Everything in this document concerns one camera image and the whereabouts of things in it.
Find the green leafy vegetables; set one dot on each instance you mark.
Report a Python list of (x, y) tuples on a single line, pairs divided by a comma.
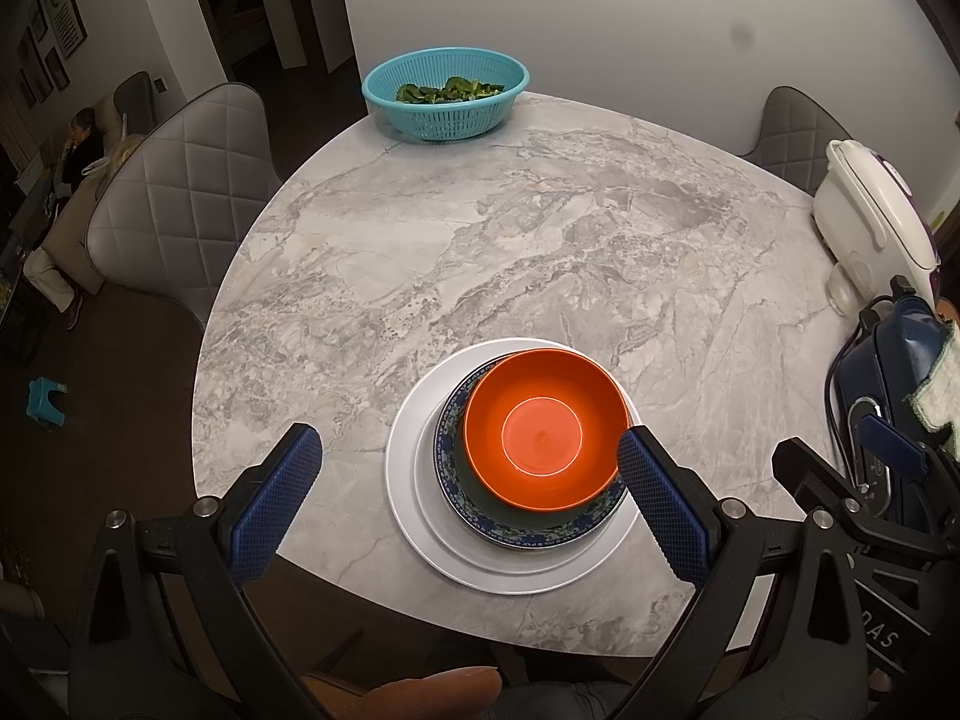
[(450, 88)]

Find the teal plastic colander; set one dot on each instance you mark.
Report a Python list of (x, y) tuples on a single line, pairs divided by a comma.
[(442, 120)]

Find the clear glass cup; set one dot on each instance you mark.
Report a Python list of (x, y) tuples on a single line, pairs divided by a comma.
[(838, 292)]

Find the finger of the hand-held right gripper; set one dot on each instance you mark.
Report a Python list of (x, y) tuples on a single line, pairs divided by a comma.
[(889, 444), (814, 476)]

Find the dark door frame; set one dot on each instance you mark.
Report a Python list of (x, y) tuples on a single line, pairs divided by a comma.
[(300, 7)]

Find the dark grey quilted chair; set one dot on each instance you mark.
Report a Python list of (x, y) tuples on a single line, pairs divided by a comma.
[(795, 135)]

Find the framed wall picture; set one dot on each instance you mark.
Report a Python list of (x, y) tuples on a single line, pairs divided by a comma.
[(56, 67), (31, 64), (66, 11)]

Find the blue patterned green bowl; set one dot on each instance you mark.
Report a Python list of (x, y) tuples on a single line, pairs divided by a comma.
[(517, 529)]

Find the large white plate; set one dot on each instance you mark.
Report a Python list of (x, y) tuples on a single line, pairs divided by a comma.
[(480, 580)]

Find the orange bowl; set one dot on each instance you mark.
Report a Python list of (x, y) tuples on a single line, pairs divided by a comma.
[(540, 427)]

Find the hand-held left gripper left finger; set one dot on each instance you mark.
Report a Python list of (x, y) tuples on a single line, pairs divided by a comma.
[(274, 510)]

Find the white cloth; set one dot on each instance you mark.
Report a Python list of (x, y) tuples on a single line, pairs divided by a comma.
[(941, 397)]

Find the medium white plate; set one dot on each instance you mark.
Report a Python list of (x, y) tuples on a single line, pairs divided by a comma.
[(480, 551)]

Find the yellow cloth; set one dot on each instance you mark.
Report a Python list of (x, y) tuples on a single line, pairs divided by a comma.
[(126, 157)]

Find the grey armchair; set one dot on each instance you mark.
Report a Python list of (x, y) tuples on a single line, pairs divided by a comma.
[(135, 101)]

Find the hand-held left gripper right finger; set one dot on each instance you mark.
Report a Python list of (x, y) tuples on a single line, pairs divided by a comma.
[(664, 514)]

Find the teal plastic stool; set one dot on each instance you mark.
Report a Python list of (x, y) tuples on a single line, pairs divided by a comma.
[(46, 401)]

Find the light grey quilted chair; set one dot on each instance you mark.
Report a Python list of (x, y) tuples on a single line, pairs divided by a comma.
[(180, 217)]

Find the dark blue appliance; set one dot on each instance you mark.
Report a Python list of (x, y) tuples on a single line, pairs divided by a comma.
[(900, 345)]

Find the person's left hand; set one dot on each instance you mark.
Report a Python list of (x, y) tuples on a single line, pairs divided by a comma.
[(442, 694)]

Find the white rice cooker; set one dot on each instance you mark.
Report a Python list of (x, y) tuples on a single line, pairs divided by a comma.
[(870, 217)]

